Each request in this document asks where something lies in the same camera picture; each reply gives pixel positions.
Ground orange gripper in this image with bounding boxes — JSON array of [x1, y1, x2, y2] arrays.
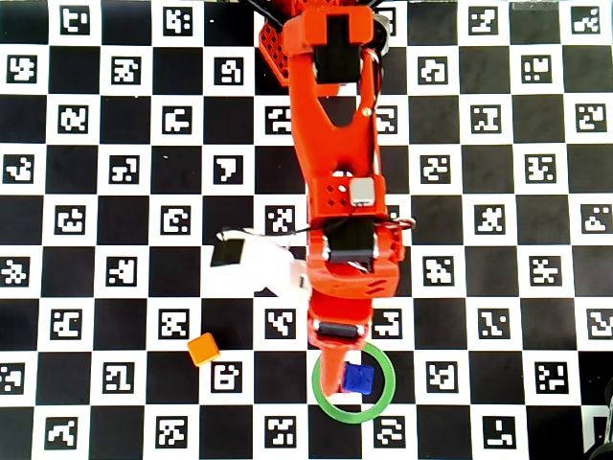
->
[[306, 292, 375, 397]]

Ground blue cube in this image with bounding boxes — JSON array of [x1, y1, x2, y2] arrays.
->
[[342, 362, 376, 395]]

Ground orange cube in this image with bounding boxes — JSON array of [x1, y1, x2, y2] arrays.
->
[[186, 332, 222, 368]]

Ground orange robot base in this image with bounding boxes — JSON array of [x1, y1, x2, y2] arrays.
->
[[257, 0, 379, 92]]

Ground black white checkerboard marker mat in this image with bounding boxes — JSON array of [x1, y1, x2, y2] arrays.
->
[[0, 0, 613, 460]]

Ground small silver box module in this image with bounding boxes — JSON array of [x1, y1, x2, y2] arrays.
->
[[348, 177, 378, 207]]

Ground green ring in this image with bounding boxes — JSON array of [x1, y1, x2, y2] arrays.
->
[[311, 337, 397, 426]]

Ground grey duct tape wad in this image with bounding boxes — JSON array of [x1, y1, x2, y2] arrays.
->
[[373, 13, 391, 54]]

